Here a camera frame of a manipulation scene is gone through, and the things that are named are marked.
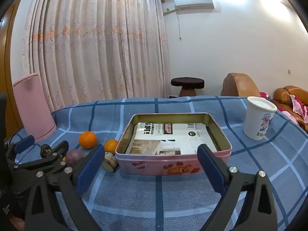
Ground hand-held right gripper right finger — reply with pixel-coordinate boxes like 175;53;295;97
197;144;278;231

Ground brown leather armchair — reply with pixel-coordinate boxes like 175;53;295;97
221;73;261;97

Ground dark round stool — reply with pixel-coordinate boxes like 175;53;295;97
171;77;205;98

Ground wooden door frame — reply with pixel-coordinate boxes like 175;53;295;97
4;0;24;131

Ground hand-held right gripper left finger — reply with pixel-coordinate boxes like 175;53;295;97
24;144;105;231

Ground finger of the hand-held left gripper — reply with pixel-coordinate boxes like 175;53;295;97
13;140;70;174
5;135;35;165

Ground white cartoon print cup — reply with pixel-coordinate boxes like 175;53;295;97
243;96;278;140

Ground purple round fruit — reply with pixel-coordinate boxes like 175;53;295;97
65;149;86;167

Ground pink chair back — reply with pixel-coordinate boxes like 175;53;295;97
13;73;57;141

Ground printed paper liner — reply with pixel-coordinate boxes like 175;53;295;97
125;123;218;156

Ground pink floral curtain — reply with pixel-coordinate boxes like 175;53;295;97
23;0;170;113

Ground pink tin box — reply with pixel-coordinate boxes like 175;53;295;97
115;113;233;176

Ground brown leather sofa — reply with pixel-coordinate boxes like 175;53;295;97
274;85;308;133

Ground pink floral blanket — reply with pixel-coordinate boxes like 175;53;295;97
290;94;308;123

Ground cut sweet potato piece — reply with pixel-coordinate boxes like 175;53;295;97
101;151;118;173

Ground air conditioner power cable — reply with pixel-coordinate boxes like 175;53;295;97
177;8;182;40

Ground white air conditioner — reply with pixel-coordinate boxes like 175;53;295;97
174;0;214;10

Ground pink cushion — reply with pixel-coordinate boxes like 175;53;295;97
279;111;299;126

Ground air conditioner pipe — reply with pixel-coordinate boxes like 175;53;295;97
162;8;180;16

